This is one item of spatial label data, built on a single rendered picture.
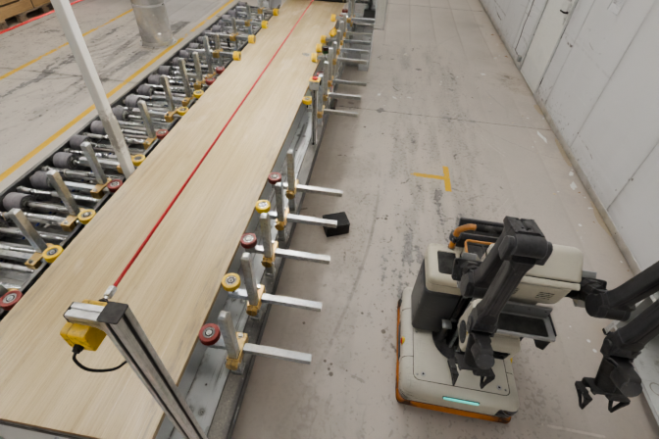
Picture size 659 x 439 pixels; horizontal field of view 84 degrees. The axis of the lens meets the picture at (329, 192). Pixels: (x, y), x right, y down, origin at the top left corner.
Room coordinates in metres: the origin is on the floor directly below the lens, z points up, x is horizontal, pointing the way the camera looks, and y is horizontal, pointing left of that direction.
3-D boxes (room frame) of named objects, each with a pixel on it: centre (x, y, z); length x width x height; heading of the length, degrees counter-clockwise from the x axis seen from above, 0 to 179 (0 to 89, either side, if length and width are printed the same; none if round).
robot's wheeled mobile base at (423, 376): (1.06, -0.79, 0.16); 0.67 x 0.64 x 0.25; 173
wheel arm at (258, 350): (0.68, 0.25, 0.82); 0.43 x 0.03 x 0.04; 83
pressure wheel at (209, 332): (0.70, 0.45, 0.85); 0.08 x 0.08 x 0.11
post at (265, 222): (1.15, 0.28, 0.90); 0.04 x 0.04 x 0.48; 83
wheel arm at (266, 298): (0.93, 0.22, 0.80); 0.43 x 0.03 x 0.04; 83
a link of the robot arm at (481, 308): (0.64, -0.52, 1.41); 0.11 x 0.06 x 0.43; 83
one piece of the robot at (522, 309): (0.78, -0.76, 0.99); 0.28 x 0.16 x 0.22; 83
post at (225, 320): (0.65, 0.34, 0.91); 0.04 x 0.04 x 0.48; 83
